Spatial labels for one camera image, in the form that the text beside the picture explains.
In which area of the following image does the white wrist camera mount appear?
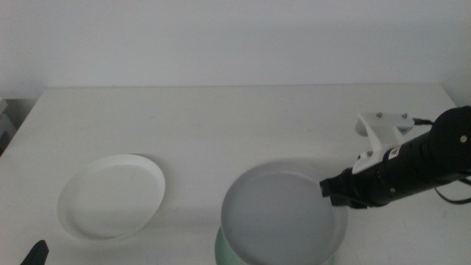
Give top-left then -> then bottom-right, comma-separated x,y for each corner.
352,111 -> 415,175

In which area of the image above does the mint green shallow bowl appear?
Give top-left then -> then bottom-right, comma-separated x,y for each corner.
214,226 -> 336,265

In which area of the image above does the white shallow bowl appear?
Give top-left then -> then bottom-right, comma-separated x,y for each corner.
57,153 -> 167,241

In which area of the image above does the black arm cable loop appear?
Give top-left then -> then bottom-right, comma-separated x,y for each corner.
433,177 -> 471,205

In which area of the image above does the grey shallow bowl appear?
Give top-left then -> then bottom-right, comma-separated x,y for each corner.
220,160 -> 349,265

